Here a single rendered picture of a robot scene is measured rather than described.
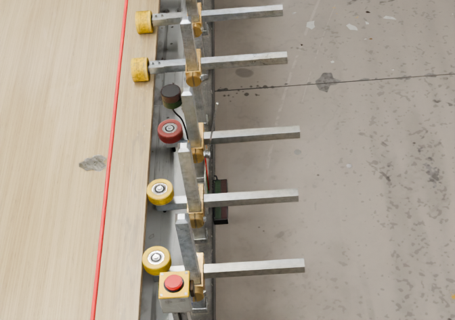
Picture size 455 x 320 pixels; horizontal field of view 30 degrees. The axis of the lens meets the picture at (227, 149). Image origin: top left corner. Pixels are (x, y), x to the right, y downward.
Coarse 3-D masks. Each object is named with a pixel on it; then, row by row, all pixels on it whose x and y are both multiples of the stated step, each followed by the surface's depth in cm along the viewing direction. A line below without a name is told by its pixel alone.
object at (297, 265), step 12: (216, 264) 243; (228, 264) 243; (240, 264) 243; (252, 264) 242; (264, 264) 242; (276, 264) 242; (288, 264) 241; (300, 264) 241; (156, 276) 242; (204, 276) 243; (216, 276) 243; (228, 276) 243; (240, 276) 243
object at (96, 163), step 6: (96, 156) 265; (102, 156) 265; (84, 162) 264; (90, 162) 264; (96, 162) 263; (102, 162) 264; (84, 168) 263; (90, 168) 263; (96, 168) 263; (102, 168) 263
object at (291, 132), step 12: (204, 132) 275; (216, 132) 275; (228, 132) 275; (240, 132) 274; (252, 132) 274; (264, 132) 273; (276, 132) 273; (288, 132) 272; (168, 144) 275; (204, 144) 276
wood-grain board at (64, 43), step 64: (0, 0) 326; (64, 0) 323; (128, 0) 319; (0, 64) 301; (64, 64) 298; (128, 64) 295; (0, 128) 279; (64, 128) 277; (128, 128) 274; (0, 192) 260; (64, 192) 258; (128, 192) 256; (0, 256) 244; (64, 256) 242; (128, 256) 240
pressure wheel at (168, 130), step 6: (168, 120) 274; (174, 120) 274; (162, 126) 272; (168, 126) 272; (174, 126) 272; (180, 126) 272; (162, 132) 271; (168, 132) 271; (174, 132) 270; (180, 132) 270; (162, 138) 271; (168, 138) 270; (174, 138) 270; (180, 138) 272; (174, 150) 279
